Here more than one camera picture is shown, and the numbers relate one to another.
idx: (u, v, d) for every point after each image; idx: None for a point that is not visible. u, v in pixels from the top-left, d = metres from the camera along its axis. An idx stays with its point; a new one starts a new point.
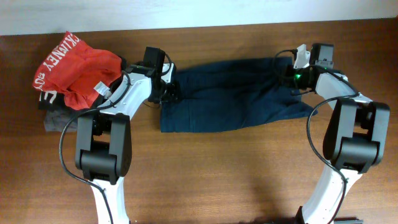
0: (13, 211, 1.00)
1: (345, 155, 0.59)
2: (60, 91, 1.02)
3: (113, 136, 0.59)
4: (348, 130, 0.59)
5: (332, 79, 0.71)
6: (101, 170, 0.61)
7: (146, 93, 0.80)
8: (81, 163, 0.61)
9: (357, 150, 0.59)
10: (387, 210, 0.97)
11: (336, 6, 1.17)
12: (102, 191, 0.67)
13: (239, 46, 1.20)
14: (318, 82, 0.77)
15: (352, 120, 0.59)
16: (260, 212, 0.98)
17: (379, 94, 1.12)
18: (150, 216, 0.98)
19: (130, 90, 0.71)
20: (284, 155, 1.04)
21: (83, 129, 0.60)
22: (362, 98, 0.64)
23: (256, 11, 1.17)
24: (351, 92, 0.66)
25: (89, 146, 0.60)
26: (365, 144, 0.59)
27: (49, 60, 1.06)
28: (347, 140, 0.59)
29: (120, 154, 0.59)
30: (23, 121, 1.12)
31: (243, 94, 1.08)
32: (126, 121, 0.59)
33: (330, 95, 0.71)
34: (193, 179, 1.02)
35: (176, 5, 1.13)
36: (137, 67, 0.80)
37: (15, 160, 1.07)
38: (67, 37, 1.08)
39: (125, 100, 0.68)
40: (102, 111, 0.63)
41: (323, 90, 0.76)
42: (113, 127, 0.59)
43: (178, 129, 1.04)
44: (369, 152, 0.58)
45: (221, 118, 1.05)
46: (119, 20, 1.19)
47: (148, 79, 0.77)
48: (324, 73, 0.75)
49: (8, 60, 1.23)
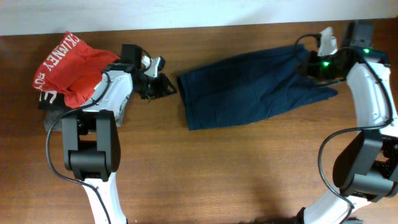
0: (13, 211, 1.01)
1: (356, 188, 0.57)
2: (61, 91, 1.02)
3: (101, 133, 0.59)
4: (365, 167, 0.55)
5: (369, 84, 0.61)
6: (93, 168, 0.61)
7: (129, 89, 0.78)
8: (73, 165, 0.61)
9: (369, 183, 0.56)
10: (387, 210, 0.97)
11: (337, 5, 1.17)
12: (96, 189, 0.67)
13: (239, 46, 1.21)
14: (351, 71, 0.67)
15: (373, 158, 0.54)
16: (260, 212, 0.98)
17: None
18: (150, 216, 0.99)
19: (111, 87, 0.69)
20: (284, 155, 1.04)
21: (68, 129, 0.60)
22: (392, 129, 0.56)
23: (256, 10, 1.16)
24: (385, 116, 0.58)
25: (76, 145, 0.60)
26: (382, 180, 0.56)
27: (49, 60, 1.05)
28: (362, 177, 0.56)
29: (108, 150, 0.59)
30: (23, 121, 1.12)
31: (256, 87, 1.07)
32: (111, 116, 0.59)
33: (360, 98, 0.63)
34: (193, 180, 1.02)
35: (176, 5, 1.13)
36: (115, 65, 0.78)
37: (15, 160, 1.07)
38: (66, 37, 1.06)
39: (107, 97, 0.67)
40: (85, 109, 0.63)
41: (354, 84, 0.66)
42: (97, 122, 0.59)
43: (204, 125, 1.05)
44: (382, 186, 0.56)
45: (245, 110, 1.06)
46: (119, 20, 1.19)
47: (129, 74, 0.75)
48: (362, 64, 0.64)
49: (9, 60, 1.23)
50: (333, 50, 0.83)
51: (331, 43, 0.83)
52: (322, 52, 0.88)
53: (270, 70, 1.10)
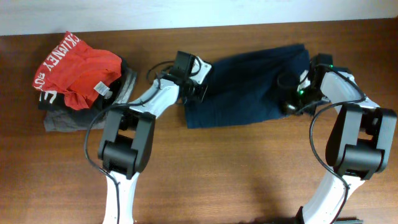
0: (13, 211, 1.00)
1: (348, 163, 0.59)
2: (61, 91, 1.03)
3: (139, 132, 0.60)
4: (352, 137, 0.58)
5: (337, 81, 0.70)
6: (121, 163, 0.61)
7: (171, 101, 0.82)
8: (105, 155, 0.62)
9: (360, 157, 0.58)
10: (387, 209, 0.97)
11: (336, 5, 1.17)
12: (117, 184, 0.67)
13: (239, 45, 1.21)
14: (323, 82, 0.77)
15: (357, 128, 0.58)
16: (260, 212, 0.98)
17: (378, 95, 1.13)
18: (150, 216, 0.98)
19: (158, 93, 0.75)
20: (284, 155, 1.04)
21: (109, 123, 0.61)
22: (368, 103, 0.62)
23: (256, 10, 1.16)
24: (358, 98, 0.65)
25: (114, 139, 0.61)
26: (370, 152, 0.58)
27: (49, 60, 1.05)
28: (352, 149, 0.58)
29: (141, 150, 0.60)
30: (23, 121, 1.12)
31: (255, 86, 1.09)
32: (151, 120, 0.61)
33: (335, 96, 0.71)
34: (193, 179, 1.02)
35: (175, 5, 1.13)
36: (167, 74, 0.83)
37: (15, 160, 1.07)
38: (66, 37, 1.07)
39: (153, 101, 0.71)
40: (132, 107, 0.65)
41: (328, 91, 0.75)
42: (140, 122, 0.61)
43: (204, 124, 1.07)
44: (372, 159, 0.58)
45: (245, 109, 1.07)
46: (120, 20, 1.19)
47: (176, 86, 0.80)
48: (329, 73, 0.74)
49: (8, 60, 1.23)
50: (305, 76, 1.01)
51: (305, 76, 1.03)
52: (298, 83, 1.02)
53: (274, 73, 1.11)
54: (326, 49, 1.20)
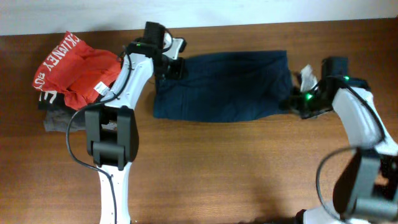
0: (13, 211, 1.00)
1: (359, 212, 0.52)
2: (60, 91, 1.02)
3: (120, 129, 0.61)
4: (367, 188, 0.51)
5: (355, 106, 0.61)
6: (113, 156, 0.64)
7: (149, 73, 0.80)
8: (95, 152, 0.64)
9: (374, 206, 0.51)
10: None
11: (336, 5, 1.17)
12: (110, 177, 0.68)
13: (239, 45, 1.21)
14: (336, 98, 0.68)
15: (374, 177, 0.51)
16: (260, 212, 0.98)
17: (379, 95, 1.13)
18: (150, 216, 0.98)
19: (131, 77, 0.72)
20: (284, 155, 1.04)
21: (91, 122, 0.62)
22: (387, 147, 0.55)
23: (256, 10, 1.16)
24: (377, 136, 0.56)
25: (97, 136, 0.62)
26: (387, 203, 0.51)
27: (49, 60, 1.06)
28: (366, 199, 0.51)
29: (127, 143, 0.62)
30: (23, 121, 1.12)
31: (228, 87, 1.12)
32: (130, 114, 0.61)
33: (348, 122, 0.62)
34: (193, 179, 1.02)
35: (175, 5, 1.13)
36: (136, 45, 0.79)
37: (15, 160, 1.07)
38: (66, 37, 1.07)
39: (128, 89, 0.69)
40: (107, 104, 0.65)
41: (340, 108, 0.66)
42: (118, 120, 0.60)
43: (170, 115, 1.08)
44: (388, 210, 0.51)
45: (212, 107, 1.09)
46: (119, 20, 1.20)
47: (148, 60, 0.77)
48: (345, 89, 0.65)
49: (9, 60, 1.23)
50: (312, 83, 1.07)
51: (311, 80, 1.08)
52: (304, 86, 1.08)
53: (276, 94, 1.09)
54: (326, 49, 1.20)
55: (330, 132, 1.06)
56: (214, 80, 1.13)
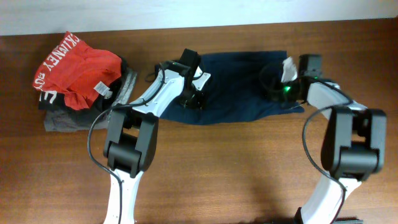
0: (12, 211, 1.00)
1: (344, 165, 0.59)
2: (61, 91, 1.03)
3: (142, 134, 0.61)
4: (346, 139, 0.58)
5: (322, 88, 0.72)
6: (127, 162, 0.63)
7: (178, 92, 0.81)
8: (111, 154, 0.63)
9: (354, 158, 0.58)
10: (387, 209, 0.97)
11: (335, 5, 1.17)
12: (120, 183, 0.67)
13: (239, 45, 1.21)
14: (309, 91, 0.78)
15: (350, 129, 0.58)
16: (260, 212, 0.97)
17: (380, 94, 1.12)
18: (150, 216, 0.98)
19: (161, 90, 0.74)
20: (283, 155, 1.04)
21: (114, 124, 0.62)
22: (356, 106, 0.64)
23: (255, 10, 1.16)
24: (346, 101, 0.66)
25: (117, 138, 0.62)
26: (365, 152, 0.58)
27: (49, 60, 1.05)
28: (346, 151, 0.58)
29: (145, 150, 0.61)
30: (23, 121, 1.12)
31: (228, 89, 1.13)
32: (154, 122, 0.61)
33: (325, 106, 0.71)
34: (192, 179, 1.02)
35: (175, 5, 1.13)
36: (173, 64, 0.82)
37: (15, 159, 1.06)
38: (66, 37, 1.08)
39: (156, 100, 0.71)
40: (135, 108, 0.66)
41: (314, 99, 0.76)
42: (142, 124, 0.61)
43: (170, 117, 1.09)
44: (367, 160, 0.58)
45: (214, 110, 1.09)
46: (120, 21, 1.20)
47: (181, 79, 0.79)
48: (316, 83, 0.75)
49: (8, 60, 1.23)
50: (293, 74, 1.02)
51: (291, 70, 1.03)
52: (285, 77, 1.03)
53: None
54: (326, 48, 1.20)
55: None
56: (214, 82, 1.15)
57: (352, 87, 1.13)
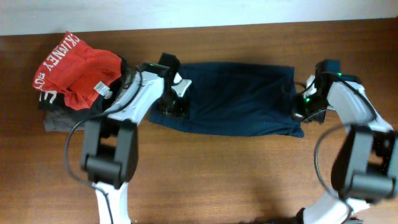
0: (13, 211, 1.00)
1: (356, 189, 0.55)
2: (61, 91, 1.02)
3: (120, 144, 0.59)
4: (362, 162, 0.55)
5: (347, 94, 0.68)
6: (108, 175, 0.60)
7: (158, 93, 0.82)
8: (90, 168, 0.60)
9: (369, 182, 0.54)
10: (387, 209, 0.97)
11: (336, 5, 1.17)
12: (106, 195, 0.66)
13: (239, 45, 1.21)
14: (330, 90, 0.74)
15: (367, 151, 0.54)
16: (260, 212, 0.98)
17: (379, 94, 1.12)
18: (150, 216, 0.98)
19: (140, 93, 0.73)
20: (284, 155, 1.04)
21: (91, 133, 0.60)
22: (378, 123, 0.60)
23: (256, 10, 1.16)
24: (370, 116, 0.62)
25: (94, 147, 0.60)
26: (380, 177, 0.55)
27: (49, 60, 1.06)
28: (361, 174, 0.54)
29: (125, 162, 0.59)
30: (24, 121, 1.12)
31: (230, 98, 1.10)
32: (132, 130, 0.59)
33: (344, 112, 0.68)
34: (193, 179, 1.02)
35: (175, 5, 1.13)
36: (150, 65, 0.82)
37: (15, 160, 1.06)
38: (67, 37, 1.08)
39: (134, 104, 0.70)
40: (111, 115, 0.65)
41: (335, 101, 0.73)
42: (120, 134, 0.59)
43: (165, 123, 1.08)
44: (382, 186, 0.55)
45: (209, 121, 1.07)
46: (120, 21, 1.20)
47: (160, 79, 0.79)
48: (337, 83, 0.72)
49: (9, 60, 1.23)
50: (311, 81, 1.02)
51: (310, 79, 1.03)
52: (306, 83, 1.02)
53: (280, 116, 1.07)
54: (326, 48, 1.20)
55: (331, 132, 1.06)
56: (214, 91, 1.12)
57: None
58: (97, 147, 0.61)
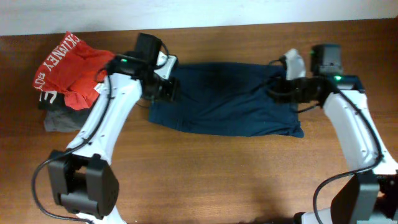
0: (13, 211, 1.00)
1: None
2: (61, 91, 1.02)
3: (91, 185, 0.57)
4: (367, 210, 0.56)
5: (349, 117, 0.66)
6: (84, 209, 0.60)
7: (138, 96, 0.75)
8: (66, 205, 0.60)
9: (370, 221, 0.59)
10: None
11: (335, 6, 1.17)
12: (91, 221, 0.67)
13: (239, 45, 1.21)
14: (327, 98, 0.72)
15: (372, 201, 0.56)
16: (260, 212, 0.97)
17: (379, 94, 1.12)
18: (150, 216, 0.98)
19: (109, 113, 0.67)
20: (284, 155, 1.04)
21: (57, 175, 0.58)
22: (383, 163, 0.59)
23: (256, 10, 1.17)
24: (372, 150, 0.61)
25: (64, 188, 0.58)
26: (382, 217, 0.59)
27: (49, 60, 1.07)
28: (364, 219, 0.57)
29: (99, 201, 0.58)
30: (23, 121, 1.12)
31: (230, 97, 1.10)
32: (102, 170, 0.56)
33: (344, 134, 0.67)
34: (193, 179, 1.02)
35: (176, 5, 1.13)
36: (125, 62, 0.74)
37: (15, 160, 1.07)
38: (67, 37, 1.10)
39: (102, 129, 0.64)
40: (75, 153, 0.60)
41: (332, 112, 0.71)
42: (87, 175, 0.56)
43: (164, 123, 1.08)
44: (382, 223, 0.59)
45: (209, 122, 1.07)
46: (120, 21, 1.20)
47: (135, 82, 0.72)
48: (336, 94, 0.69)
49: (9, 60, 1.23)
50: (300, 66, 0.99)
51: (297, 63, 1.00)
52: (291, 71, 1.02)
53: (279, 117, 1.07)
54: None
55: (330, 132, 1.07)
56: (213, 91, 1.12)
57: None
58: (69, 185, 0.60)
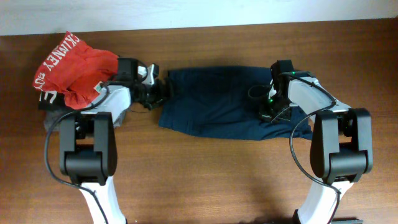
0: (12, 211, 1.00)
1: (336, 172, 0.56)
2: (61, 91, 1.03)
3: (99, 133, 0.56)
4: (335, 145, 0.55)
5: (305, 88, 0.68)
6: (89, 172, 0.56)
7: (127, 103, 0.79)
8: (70, 169, 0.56)
9: (346, 162, 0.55)
10: (387, 210, 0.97)
11: (335, 6, 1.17)
12: (94, 193, 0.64)
13: (239, 46, 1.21)
14: (290, 89, 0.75)
15: (336, 134, 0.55)
16: (260, 212, 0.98)
17: (379, 94, 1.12)
18: (150, 216, 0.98)
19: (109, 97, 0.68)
20: (284, 155, 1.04)
21: (67, 130, 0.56)
22: (340, 106, 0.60)
23: (256, 10, 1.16)
24: (328, 102, 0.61)
25: (72, 145, 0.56)
26: (352, 155, 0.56)
27: (49, 60, 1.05)
28: (337, 157, 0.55)
29: (106, 151, 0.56)
30: (23, 121, 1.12)
31: (237, 99, 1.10)
32: (107, 116, 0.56)
33: (305, 103, 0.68)
34: (192, 179, 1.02)
35: (175, 5, 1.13)
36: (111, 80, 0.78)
37: (15, 160, 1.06)
38: (67, 37, 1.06)
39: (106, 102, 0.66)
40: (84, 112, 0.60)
41: (295, 98, 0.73)
42: (96, 124, 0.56)
43: (174, 127, 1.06)
44: (357, 162, 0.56)
45: (219, 125, 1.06)
46: (119, 21, 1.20)
47: (125, 88, 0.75)
48: (293, 81, 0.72)
49: (8, 60, 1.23)
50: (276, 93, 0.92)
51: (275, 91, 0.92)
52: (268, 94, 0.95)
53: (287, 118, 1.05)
54: (326, 49, 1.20)
55: None
56: (219, 93, 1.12)
57: (352, 88, 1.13)
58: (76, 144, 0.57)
